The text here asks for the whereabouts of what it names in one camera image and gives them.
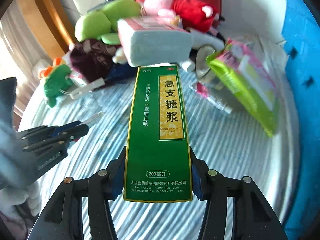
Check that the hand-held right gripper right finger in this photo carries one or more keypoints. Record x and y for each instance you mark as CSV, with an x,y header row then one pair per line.
x,y
198,182

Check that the green frog plush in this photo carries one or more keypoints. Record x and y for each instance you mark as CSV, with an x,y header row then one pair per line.
x,y
56,85

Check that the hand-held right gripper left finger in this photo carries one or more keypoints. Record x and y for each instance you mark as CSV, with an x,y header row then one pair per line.
x,y
116,170

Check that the translucent white stick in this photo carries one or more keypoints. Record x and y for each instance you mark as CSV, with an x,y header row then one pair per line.
x,y
93,118

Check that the round silver object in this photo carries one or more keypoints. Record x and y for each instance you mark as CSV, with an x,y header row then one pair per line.
x,y
205,57

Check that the maroon plush toy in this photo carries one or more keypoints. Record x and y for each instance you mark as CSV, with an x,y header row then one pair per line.
x,y
92,62

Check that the pink pig plush red dress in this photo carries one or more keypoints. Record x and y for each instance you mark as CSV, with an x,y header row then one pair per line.
x,y
192,10

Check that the green gold syrup box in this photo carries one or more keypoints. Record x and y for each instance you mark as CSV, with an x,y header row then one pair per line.
x,y
157,155

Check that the blue plastic crate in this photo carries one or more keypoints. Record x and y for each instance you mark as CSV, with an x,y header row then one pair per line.
x,y
305,80

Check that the white fluffy cloth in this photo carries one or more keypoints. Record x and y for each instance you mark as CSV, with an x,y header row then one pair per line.
x,y
22,205

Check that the green wet wipes pack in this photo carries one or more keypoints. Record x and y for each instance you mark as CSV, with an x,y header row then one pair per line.
x,y
250,92

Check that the lime green plush toy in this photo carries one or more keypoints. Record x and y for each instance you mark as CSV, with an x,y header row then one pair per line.
x,y
92,25

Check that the pink white tissue pack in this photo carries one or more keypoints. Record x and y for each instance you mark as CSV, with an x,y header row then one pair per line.
x,y
155,45

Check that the beige curtain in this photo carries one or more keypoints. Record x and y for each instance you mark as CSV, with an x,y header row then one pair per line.
x,y
15,45

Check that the white plastic bottle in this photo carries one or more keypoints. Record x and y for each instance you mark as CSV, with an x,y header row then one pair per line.
x,y
187,66

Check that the wooden bed frame post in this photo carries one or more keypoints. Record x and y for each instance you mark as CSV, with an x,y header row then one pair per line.
x,y
47,10

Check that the clear pink packet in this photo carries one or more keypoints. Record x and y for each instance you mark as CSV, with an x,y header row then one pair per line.
x,y
212,97

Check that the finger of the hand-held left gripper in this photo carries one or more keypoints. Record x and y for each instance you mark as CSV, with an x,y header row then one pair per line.
x,y
65,128
75,132

